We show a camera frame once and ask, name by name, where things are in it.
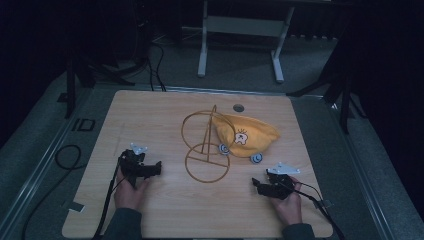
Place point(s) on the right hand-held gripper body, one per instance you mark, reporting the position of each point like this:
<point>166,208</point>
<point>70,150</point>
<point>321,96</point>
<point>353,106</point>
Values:
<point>279,181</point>

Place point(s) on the white metal table frame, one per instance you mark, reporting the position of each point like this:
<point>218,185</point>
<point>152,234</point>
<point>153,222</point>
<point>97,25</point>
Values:
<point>245,36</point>

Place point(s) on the person's right hand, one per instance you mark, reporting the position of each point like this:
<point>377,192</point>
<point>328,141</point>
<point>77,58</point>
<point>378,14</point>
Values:
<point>288,208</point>

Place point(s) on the person's left hand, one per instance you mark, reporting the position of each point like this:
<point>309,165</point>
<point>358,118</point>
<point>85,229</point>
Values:
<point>129,195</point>

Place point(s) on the yellow hat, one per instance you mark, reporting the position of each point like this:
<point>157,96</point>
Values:
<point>247,136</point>

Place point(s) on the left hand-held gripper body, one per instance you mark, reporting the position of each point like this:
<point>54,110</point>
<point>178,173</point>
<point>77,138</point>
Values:
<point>132,162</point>

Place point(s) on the black tripod stand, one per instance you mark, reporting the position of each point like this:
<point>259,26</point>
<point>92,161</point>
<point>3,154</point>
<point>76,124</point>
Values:
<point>86,71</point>
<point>336,90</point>

